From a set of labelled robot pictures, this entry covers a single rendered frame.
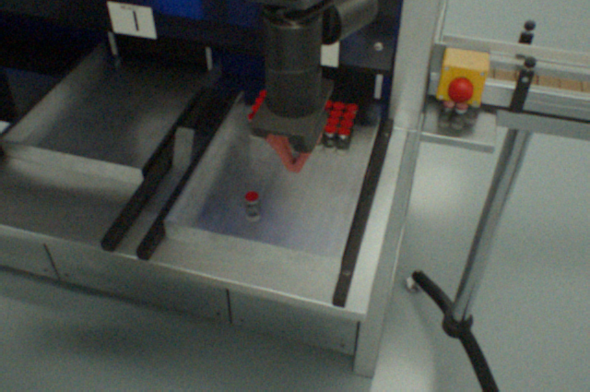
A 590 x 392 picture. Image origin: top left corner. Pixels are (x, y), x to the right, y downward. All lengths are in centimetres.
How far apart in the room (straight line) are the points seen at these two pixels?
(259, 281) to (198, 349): 100
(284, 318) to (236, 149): 71
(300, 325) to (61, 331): 74
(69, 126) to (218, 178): 31
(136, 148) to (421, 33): 51
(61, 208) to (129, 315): 97
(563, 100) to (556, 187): 128
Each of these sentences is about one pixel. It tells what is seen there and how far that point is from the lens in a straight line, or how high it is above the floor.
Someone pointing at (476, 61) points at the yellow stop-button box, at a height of 103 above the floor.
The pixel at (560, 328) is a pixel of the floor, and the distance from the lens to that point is 200.
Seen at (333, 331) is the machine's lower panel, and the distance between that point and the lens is 161.
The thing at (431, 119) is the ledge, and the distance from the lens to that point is 112.
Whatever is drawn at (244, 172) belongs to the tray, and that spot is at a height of 88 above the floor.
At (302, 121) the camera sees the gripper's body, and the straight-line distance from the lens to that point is 60.
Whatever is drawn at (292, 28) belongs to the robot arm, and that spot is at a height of 128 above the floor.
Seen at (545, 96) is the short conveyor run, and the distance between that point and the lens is 116.
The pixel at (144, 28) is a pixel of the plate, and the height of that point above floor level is 101.
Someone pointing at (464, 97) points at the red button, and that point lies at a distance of 99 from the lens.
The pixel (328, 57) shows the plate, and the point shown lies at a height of 101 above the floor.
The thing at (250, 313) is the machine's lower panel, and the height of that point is 17.
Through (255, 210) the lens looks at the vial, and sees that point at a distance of 88.
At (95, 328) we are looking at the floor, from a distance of 192.
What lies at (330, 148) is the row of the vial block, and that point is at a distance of 100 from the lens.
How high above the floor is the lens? 154
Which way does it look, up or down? 42 degrees down
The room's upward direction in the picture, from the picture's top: straight up
